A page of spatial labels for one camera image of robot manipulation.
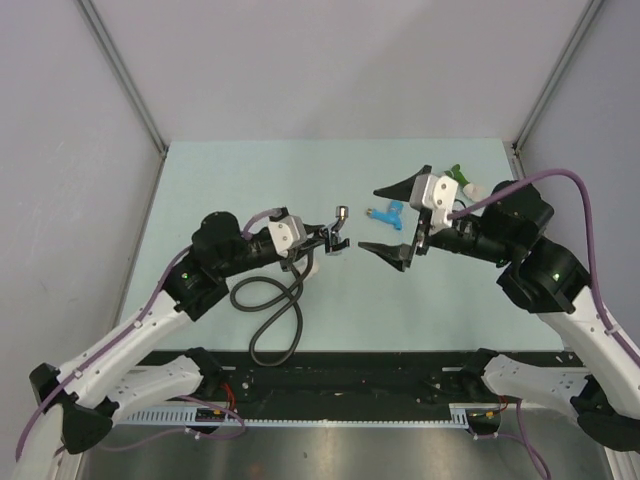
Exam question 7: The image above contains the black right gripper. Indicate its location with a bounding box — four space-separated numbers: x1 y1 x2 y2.
358 165 517 272

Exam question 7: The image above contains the blue plastic faucet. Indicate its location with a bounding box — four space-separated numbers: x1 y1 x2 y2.
366 200 403 231

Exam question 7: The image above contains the chrome metal faucet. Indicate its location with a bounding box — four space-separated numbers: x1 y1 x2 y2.
320 205 350 255

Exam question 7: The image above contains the grey flexible metal hose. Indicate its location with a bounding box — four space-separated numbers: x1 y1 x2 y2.
230 249 314 369

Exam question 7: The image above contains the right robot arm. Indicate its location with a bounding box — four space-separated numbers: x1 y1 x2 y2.
360 166 639 452

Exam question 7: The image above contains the white pipe elbow fitting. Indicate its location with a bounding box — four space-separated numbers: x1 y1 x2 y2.
298 257 319 280

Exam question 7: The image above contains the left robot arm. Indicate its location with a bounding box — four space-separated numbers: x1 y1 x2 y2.
30 206 350 454

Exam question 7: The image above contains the green faucet with white elbow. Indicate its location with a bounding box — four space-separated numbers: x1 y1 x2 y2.
445 164 487 202

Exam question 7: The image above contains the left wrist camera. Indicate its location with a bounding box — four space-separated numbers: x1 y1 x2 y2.
267 207 308 258

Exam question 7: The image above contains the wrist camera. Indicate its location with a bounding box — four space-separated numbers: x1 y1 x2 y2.
409 173 458 235
267 207 308 258

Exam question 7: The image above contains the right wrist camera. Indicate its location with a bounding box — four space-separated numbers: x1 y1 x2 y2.
409 173 458 235

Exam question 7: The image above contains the right aluminium frame post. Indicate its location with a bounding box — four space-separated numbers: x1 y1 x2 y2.
511 0 608 156

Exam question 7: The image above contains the aluminium frame post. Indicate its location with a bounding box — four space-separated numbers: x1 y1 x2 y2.
74 0 169 159
511 0 608 156

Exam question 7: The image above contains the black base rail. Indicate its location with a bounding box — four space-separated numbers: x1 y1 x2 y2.
134 349 586 407

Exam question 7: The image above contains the slotted cable duct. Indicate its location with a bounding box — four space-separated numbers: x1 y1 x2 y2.
119 404 471 429

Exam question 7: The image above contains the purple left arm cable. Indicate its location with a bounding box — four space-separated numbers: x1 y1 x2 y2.
14 207 281 464

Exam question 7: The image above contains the left aluminium frame post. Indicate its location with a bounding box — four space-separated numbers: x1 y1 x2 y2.
74 0 169 159

